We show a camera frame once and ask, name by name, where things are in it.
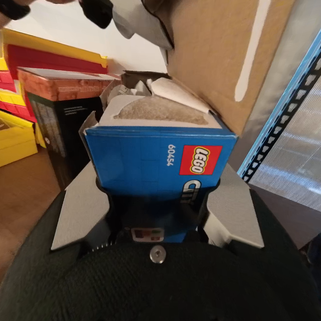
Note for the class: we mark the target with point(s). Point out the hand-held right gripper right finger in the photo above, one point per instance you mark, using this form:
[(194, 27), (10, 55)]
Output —
[(235, 213)]

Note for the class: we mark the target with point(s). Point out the stack of yellow red bins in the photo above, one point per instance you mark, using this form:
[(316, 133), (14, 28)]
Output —
[(50, 47)]

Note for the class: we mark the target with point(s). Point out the black toy box red top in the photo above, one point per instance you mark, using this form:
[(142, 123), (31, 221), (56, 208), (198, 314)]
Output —
[(72, 130)]

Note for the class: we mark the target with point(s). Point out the blue toy brick box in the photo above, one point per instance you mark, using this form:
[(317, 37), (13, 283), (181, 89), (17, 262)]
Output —
[(160, 160)]

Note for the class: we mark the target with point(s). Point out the translucent corrugated plastic panel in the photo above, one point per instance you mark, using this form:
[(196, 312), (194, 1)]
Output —
[(293, 155)]

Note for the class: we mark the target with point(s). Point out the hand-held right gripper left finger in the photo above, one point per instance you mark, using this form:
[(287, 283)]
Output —
[(75, 213)]

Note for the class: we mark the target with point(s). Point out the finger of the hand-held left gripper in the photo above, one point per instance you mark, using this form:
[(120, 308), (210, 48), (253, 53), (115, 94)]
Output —
[(145, 27)]

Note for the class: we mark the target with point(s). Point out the small red cardboard box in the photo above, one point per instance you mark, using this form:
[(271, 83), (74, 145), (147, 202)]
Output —
[(15, 106)]

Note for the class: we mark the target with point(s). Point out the yellow open cardboard box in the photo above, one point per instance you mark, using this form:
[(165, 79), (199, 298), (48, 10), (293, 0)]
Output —
[(15, 140)]

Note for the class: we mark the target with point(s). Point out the wooden desk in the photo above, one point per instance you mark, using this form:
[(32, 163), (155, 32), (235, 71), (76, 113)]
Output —
[(22, 200)]

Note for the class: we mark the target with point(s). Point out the long red cardboard box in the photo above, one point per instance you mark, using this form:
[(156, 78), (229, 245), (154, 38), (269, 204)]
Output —
[(55, 61)]

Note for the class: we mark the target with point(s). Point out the person's left hand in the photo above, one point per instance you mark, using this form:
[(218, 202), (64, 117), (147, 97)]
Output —
[(60, 1)]

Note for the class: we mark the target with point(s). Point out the black perforated shelf rack post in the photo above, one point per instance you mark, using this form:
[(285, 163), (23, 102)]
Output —
[(283, 112)]

